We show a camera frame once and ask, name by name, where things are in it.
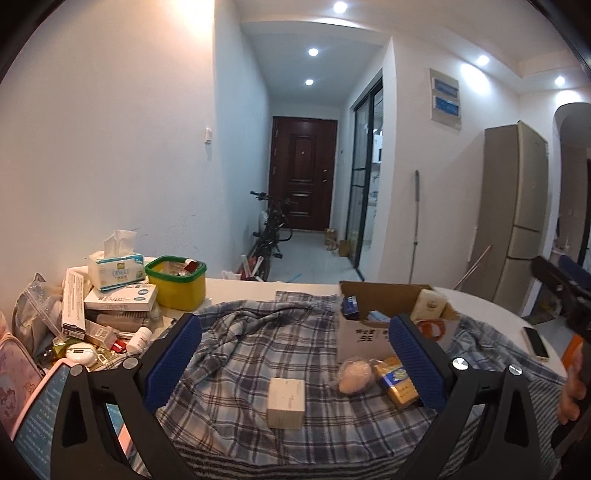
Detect blue plaid cloth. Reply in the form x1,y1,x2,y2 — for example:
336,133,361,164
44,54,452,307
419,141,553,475
113,291,568,467

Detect white and blue flat box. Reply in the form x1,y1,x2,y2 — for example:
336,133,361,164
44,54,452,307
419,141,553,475
84,284,158,311

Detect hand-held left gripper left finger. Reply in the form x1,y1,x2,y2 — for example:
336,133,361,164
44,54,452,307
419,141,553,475
54,313,204,480

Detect grey striped cloth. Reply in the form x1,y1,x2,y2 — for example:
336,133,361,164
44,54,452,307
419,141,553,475
139,374,568,480

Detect tissue pack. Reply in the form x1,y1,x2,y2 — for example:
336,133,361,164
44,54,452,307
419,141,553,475
88,230,147,291

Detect pink round item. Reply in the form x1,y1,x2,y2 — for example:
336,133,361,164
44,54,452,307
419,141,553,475
330,357,376,395

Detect wooden stick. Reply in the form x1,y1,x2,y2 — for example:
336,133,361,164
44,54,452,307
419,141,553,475
455,244,492,291

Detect yellow container with green rim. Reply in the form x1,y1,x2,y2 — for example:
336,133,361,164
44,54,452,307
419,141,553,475
144,255,207,311

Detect clear zip bag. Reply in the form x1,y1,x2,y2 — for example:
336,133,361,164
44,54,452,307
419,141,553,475
11,272,65,342

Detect black bicycle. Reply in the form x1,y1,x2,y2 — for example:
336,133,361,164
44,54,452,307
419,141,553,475
249,190,298,282

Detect black framed glass door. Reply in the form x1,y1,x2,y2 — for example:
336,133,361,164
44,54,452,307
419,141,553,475
346,76,384,269

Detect tablet in pink case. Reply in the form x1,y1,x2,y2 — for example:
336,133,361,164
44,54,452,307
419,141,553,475
11,360,134,480

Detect pink pouch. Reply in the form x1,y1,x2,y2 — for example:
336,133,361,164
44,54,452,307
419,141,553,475
0,335,44,435

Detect grey mop handle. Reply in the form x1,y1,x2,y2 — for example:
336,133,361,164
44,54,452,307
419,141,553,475
409,170,422,284

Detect smartphone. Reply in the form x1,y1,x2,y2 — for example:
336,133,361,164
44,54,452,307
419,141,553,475
522,325,551,361

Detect yellow cigarette pack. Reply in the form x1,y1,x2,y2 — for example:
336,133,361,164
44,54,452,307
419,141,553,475
373,355,419,411

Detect wall electrical panel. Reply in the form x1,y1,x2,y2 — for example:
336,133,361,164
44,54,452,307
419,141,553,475
429,68,462,132

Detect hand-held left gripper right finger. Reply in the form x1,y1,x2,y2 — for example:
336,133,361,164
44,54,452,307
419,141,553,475
389,313,539,480

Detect small beige box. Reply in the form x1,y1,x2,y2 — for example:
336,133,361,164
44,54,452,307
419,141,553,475
266,377,305,431

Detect white pill bottle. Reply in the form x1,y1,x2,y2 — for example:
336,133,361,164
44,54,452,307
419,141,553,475
127,327,153,355

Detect white soft pack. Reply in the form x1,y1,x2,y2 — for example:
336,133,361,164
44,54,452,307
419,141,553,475
411,288,451,321

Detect tall white box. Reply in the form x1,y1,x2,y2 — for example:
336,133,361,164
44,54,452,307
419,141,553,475
61,268,93,335

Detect beige refrigerator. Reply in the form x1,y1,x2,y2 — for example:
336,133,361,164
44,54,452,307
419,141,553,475
471,121,550,315

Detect dark red door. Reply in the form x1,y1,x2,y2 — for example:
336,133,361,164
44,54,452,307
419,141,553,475
270,116,339,232

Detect person's right hand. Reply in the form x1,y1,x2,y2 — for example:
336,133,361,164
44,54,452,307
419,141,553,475
556,344,591,425

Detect small white device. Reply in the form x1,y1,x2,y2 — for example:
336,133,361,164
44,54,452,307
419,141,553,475
65,344,98,365

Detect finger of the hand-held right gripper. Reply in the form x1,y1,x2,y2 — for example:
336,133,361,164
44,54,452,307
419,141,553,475
531,256,578,305
560,255,591,289

